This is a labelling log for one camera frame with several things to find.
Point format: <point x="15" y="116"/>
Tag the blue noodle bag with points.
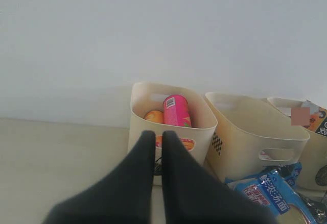
<point x="275" y="188"/>

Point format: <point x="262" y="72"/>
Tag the cream middle bin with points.
<point x="250" y="135"/>

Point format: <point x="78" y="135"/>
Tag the pink chips can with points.
<point x="176" y="111"/>

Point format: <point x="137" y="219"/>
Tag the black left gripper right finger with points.
<point x="192" y="195"/>

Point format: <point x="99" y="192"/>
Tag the yellow chips can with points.
<point x="155" y="116"/>

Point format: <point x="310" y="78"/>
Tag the cream bin with triangle mark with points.
<point x="161" y="108"/>

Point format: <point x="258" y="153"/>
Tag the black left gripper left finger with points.
<point x="122" y="196"/>

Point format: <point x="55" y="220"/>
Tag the orange black noodle bag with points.
<point x="317" y="121"/>

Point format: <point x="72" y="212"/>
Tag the cream bin with circle mark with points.
<point x="313" y="156"/>

